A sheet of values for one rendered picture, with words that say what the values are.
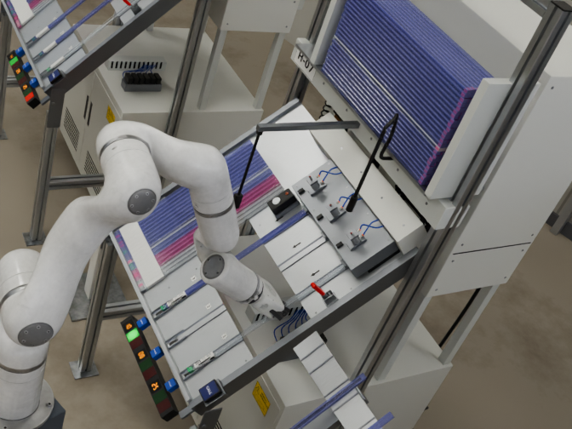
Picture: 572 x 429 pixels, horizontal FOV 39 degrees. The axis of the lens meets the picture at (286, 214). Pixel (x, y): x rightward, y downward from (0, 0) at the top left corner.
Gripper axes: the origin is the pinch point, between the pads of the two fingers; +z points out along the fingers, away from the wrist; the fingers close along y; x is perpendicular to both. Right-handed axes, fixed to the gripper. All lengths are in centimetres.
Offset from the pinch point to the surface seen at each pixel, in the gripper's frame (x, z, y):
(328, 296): -12.5, 0.2, -6.7
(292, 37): -50, 209, 303
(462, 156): -60, -17, -11
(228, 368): 19.7, -2.6, -5.9
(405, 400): 0, 75, -10
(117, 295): 72, 59, 94
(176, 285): 21.9, -2.9, 26.6
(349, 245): -24.8, -1.6, 0.1
